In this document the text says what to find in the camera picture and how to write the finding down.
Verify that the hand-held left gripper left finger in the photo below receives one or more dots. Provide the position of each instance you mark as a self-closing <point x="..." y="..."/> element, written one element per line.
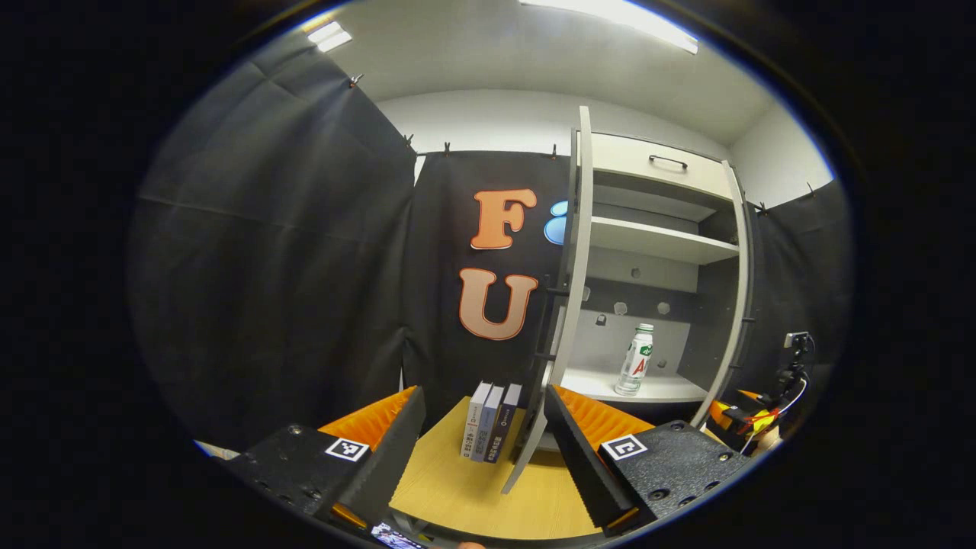
<point x="389" y="465"/>

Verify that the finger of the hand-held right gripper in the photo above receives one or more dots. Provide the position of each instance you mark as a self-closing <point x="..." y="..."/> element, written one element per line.
<point x="743" y="418"/>

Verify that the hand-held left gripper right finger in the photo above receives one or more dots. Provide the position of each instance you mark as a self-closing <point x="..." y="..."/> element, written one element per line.
<point x="583" y="465"/>

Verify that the white bottle with green label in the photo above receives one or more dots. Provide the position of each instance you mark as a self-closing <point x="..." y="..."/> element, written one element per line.
<point x="635" y="366"/>

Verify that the dark navy book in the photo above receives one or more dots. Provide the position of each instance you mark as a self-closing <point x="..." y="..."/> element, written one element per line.
<point x="503" y="427"/>

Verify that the blue grey book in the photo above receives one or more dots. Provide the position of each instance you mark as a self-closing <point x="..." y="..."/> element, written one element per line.
<point x="488" y="427"/>

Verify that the white and grey cabinet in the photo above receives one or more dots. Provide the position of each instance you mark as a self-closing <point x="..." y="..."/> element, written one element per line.
<point x="648" y="244"/>

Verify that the white cabinet drawer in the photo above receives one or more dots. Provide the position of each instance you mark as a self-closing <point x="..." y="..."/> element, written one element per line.
<point x="625" y="164"/>

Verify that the ceiling light panel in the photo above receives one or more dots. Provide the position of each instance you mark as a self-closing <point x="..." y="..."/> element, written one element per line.
<point x="330" y="36"/>

